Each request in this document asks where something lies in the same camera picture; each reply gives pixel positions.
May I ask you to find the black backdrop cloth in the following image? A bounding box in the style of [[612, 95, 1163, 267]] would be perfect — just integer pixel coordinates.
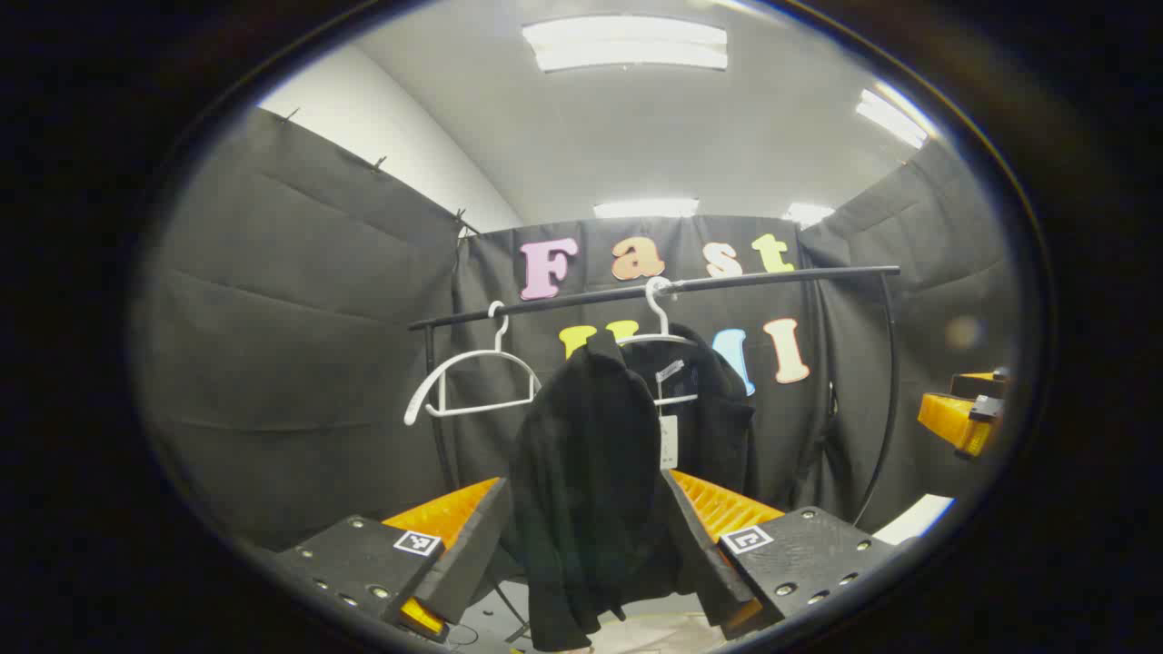
[[136, 107, 1019, 555]]

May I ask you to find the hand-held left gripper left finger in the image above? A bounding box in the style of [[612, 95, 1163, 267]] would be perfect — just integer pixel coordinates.
[[271, 476, 512, 644]]

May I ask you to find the large ceiling light panel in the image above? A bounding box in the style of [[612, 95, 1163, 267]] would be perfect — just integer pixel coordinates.
[[522, 16, 729, 74]]

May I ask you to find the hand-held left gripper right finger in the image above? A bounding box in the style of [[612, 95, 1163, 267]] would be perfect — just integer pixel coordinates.
[[658, 469, 902, 641]]

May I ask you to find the black clothes rack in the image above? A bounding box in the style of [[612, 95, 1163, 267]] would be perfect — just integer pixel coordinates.
[[407, 265, 902, 532]]

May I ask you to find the black jacket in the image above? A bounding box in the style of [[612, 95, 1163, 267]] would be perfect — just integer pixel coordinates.
[[504, 329, 757, 653]]

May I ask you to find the white plastic hanger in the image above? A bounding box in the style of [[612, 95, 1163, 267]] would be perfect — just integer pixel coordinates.
[[618, 277, 701, 407], [403, 302, 543, 426]]

